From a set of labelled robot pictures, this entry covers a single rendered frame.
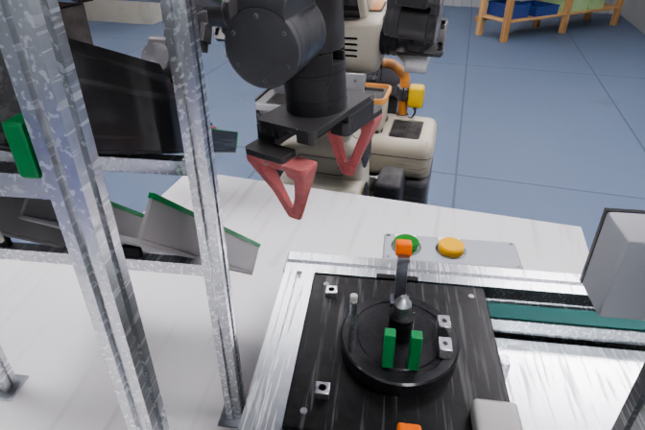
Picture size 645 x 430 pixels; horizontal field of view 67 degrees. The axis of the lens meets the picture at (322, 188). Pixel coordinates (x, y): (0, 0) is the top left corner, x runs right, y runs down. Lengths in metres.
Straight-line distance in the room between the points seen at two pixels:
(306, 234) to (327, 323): 0.37
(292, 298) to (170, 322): 0.22
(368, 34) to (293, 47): 0.78
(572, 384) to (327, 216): 0.55
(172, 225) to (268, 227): 0.54
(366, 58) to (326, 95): 0.71
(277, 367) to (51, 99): 0.45
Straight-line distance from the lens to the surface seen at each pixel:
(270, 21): 0.35
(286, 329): 0.66
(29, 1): 0.25
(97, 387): 0.79
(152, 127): 0.43
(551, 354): 0.75
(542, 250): 1.03
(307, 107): 0.44
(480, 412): 0.57
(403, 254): 0.61
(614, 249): 0.40
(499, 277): 0.78
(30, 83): 0.27
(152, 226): 0.45
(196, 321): 0.83
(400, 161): 1.51
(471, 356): 0.64
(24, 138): 0.29
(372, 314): 0.63
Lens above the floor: 1.44
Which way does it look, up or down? 31 degrees down
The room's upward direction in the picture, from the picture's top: straight up
